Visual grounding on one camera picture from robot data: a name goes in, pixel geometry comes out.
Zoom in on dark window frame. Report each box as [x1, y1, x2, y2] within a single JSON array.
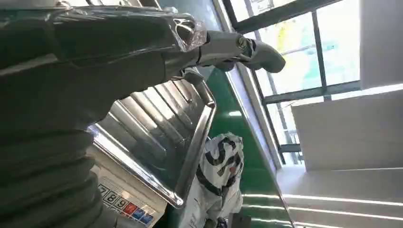
[[221, 0, 362, 166]]

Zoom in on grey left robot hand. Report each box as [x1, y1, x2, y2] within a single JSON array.
[[0, 0, 287, 134]]

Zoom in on ribbed grey left arm sleeve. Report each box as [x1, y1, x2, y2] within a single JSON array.
[[0, 125, 118, 228]]

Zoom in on white parcel bag black print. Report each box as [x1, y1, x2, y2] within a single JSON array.
[[179, 132, 245, 228]]

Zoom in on steel scale weighing pan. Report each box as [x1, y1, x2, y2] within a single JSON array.
[[87, 67, 218, 209]]

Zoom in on white scale body with keypad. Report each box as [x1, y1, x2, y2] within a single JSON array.
[[86, 146, 168, 228]]

